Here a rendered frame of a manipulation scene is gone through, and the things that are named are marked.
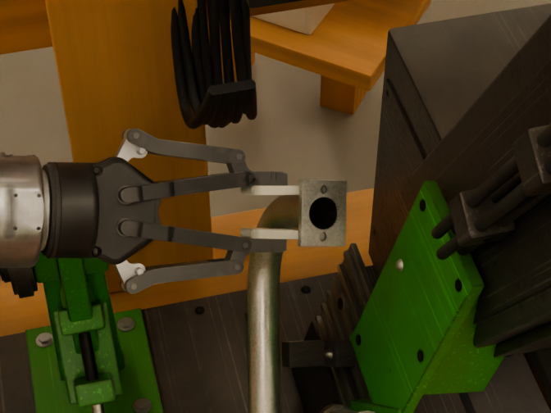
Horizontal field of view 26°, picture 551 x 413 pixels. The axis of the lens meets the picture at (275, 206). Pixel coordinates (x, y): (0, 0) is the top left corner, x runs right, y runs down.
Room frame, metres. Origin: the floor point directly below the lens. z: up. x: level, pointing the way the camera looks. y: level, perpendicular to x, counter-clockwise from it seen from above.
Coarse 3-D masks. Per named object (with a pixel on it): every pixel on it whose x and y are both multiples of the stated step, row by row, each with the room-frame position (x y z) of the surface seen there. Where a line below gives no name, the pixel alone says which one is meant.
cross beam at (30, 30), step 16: (0, 0) 0.94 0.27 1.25; (16, 0) 0.95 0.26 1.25; (32, 0) 0.95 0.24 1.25; (304, 0) 1.02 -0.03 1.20; (320, 0) 1.02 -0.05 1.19; (336, 0) 1.02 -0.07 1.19; (352, 0) 1.03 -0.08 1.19; (0, 16) 0.94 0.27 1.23; (16, 16) 0.95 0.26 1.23; (32, 16) 0.95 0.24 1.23; (0, 32) 0.94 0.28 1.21; (16, 32) 0.94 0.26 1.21; (32, 32) 0.95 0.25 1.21; (48, 32) 0.95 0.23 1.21; (0, 48) 0.94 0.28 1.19; (16, 48) 0.94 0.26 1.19; (32, 48) 0.95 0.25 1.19
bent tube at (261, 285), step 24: (312, 192) 0.67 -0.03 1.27; (336, 192) 0.67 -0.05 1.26; (264, 216) 0.72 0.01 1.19; (288, 216) 0.68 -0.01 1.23; (312, 216) 0.69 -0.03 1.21; (336, 216) 0.66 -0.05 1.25; (312, 240) 0.64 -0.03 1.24; (336, 240) 0.64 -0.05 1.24; (264, 264) 0.70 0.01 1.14; (264, 288) 0.69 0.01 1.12; (264, 312) 0.67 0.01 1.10; (264, 336) 0.66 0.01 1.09; (264, 360) 0.64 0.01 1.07; (264, 384) 0.62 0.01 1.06; (264, 408) 0.60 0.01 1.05
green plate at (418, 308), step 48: (432, 192) 0.67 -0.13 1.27; (432, 240) 0.63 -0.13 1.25; (384, 288) 0.66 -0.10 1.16; (432, 288) 0.60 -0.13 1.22; (480, 288) 0.57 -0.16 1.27; (384, 336) 0.63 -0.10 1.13; (432, 336) 0.57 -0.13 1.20; (384, 384) 0.59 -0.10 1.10; (432, 384) 0.58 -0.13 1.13; (480, 384) 0.59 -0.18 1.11
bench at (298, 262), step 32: (352, 192) 1.04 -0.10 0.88; (224, 224) 0.98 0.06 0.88; (256, 224) 0.98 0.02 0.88; (352, 224) 0.98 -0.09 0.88; (224, 256) 0.93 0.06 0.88; (288, 256) 0.93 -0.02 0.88; (320, 256) 0.93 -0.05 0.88; (0, 288) 0.88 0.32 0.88; (160, 288) 0.88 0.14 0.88; (192, 288) 0.88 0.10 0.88; (224, 288) 0.88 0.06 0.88; (0, 320) 0.83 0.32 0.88; (32, 320) 0.83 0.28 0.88
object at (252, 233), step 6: (246, 228) 0.65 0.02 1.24; (252, 228) 0.66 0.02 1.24; (258, 228) 0.66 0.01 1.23; (264, 228) 0.66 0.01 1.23; (240, 234) 0.65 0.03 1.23; (246, 234) 0.65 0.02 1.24; (252, 234) 0.64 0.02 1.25; (258, 234) 0.64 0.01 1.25; (264, 234) 0.64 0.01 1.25; (270, 234) 0.64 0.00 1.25; (276, 234) 0.64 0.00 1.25; (282, 234) 0.64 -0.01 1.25; (288, 234) 0.64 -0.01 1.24; (294, 234) 0.65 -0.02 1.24; (324, 234) 0.65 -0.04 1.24
